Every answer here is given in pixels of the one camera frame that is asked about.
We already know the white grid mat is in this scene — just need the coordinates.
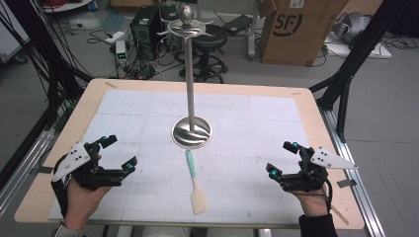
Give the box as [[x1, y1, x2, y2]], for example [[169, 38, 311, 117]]
[[47, 89, 319, 222]]

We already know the black gripper strap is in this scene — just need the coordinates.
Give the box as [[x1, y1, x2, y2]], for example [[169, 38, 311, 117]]
[[49, 153, 73, 219]]

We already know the black computer tower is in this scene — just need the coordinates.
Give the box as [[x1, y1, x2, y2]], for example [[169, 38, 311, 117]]
[[129, 5, 163, 62]]

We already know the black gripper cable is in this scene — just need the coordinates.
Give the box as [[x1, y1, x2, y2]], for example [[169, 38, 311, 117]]
[[294, 176, 334, 213]]

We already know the teal handled cream spatula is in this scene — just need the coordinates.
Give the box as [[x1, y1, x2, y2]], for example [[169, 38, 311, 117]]
[[185, 149, 210, 215]]

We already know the black frame stand with cables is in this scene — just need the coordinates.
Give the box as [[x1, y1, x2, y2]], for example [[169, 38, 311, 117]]
[[0, 0, 94, 131]]

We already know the metal utensil stand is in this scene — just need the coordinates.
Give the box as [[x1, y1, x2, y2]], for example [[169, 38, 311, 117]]
[[156, 4, 213, 150]]

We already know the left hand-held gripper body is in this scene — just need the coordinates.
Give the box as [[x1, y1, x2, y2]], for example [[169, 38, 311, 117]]
[[50, 141, 132, 192]]

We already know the black round stool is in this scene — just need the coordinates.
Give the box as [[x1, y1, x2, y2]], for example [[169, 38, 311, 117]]
[[178, 24, 229, 84]]

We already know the brown cardboard box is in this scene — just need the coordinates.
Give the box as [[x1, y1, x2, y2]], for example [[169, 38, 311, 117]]
[[257, 0, 351, 67]]

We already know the aluminium rail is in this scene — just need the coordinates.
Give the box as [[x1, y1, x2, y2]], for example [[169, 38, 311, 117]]
[[316, 106, 387, 237], [0, 127, 56, 216]]

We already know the person's right hand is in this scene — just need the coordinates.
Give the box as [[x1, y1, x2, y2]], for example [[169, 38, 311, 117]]
[[292, 160, 331, 218]]

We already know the white power strip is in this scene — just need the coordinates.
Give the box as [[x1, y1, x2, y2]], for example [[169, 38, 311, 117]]
[[105, 31, 126, 44]]

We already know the white power supply unit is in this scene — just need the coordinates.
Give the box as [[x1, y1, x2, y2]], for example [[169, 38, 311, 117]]
[[115, 39, 128, 67]]

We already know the white round table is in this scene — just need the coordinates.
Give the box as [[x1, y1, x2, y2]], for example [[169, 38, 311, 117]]
[[42, 0, 96, 14]]

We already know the thin wooden strip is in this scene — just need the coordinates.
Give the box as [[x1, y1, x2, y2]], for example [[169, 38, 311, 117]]
[[330, 204, 351, 227]]

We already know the person's left hand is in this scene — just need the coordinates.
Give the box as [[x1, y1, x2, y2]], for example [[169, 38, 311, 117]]
[[63, 155, 113, 230]]

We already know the black flat device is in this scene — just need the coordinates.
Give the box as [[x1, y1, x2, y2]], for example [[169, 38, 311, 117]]
[[221, 14, 254, 37]]

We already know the white panel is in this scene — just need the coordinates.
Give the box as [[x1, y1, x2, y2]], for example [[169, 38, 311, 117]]
[[0, 2, 32, 63]]

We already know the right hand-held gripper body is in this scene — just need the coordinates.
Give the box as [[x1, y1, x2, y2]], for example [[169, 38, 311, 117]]
[[279, 146, 359, 194]]

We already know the white flat board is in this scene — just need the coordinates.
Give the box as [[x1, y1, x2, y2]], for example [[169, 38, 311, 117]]
[[323, 34, 393, 60]]

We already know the grey silvery bag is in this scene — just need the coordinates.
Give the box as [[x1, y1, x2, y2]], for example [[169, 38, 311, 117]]
[[330, 12, 373, 45]]

